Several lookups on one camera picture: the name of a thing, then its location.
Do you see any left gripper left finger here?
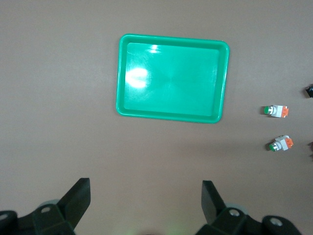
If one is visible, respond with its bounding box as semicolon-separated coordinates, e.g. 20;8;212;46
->
0;178;91;235

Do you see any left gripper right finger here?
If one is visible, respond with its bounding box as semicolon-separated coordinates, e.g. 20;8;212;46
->
195;180;301;235

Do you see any white orange switch part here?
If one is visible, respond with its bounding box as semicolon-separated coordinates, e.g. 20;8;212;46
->
268;135;294;152

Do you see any brown table cover mat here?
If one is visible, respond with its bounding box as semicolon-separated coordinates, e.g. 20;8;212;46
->
0;0;313;235

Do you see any green plastic tray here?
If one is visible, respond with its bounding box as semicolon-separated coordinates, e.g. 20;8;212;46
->
115;33;230;124

